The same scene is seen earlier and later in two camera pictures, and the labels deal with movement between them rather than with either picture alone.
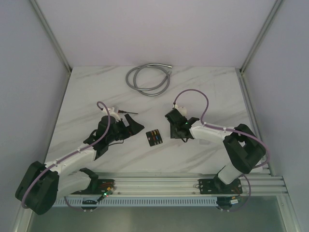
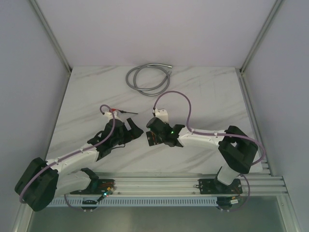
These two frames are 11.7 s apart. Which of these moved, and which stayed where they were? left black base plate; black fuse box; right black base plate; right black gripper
Moved: right black gripper
Stayed: right black base plate; black fuse box; left black base plate
